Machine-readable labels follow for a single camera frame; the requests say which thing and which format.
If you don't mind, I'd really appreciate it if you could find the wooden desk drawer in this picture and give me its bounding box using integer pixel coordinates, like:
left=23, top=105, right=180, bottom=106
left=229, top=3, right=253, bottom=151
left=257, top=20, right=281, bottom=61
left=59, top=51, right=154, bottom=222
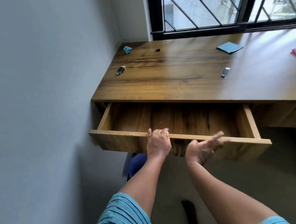
left=85, top=79, right=274, bottom=184

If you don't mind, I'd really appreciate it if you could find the person's foot in dark sock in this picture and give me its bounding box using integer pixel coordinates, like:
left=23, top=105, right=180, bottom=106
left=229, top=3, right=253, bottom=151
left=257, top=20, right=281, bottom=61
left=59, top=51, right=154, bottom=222
left=181, top=198, right=204, bottom=224

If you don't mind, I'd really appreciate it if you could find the folded blue cloth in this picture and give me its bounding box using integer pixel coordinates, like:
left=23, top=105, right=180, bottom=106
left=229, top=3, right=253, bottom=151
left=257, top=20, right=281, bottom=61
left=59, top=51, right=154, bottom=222
left=216, top=40, right=244, bottom=56

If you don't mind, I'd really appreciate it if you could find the person's right hand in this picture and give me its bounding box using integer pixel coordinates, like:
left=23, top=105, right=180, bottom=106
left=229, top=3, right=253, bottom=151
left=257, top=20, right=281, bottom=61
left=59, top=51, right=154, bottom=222
left=182, top=130, right=229, bottom=168

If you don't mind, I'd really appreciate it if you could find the person's left forearm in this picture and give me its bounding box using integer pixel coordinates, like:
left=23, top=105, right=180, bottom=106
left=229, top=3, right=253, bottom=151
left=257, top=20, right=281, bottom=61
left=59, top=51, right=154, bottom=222
left=115, top=152, right=176, bottom=222

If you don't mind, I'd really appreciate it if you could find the wooden desk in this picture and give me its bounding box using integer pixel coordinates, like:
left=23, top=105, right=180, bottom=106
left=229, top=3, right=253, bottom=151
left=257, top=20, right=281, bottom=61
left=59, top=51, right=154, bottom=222
left=83, top=17, right=296, bottom=222

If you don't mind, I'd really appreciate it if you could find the person's left hand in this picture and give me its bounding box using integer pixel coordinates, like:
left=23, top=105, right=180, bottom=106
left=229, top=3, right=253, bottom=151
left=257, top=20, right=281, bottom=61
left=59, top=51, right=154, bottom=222
left=143, top=126, right=173, bottom=160

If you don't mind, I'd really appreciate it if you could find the person's right forearm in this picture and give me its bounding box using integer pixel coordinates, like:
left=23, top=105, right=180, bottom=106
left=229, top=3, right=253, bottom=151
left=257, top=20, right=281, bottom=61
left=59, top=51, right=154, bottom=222
left=186, top=149, right=281, bottom=224

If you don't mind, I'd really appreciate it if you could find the blue chair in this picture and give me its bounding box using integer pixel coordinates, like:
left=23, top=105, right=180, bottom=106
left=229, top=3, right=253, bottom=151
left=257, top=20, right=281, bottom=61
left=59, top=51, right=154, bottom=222
left=120, top=151, right=152, bottom=183

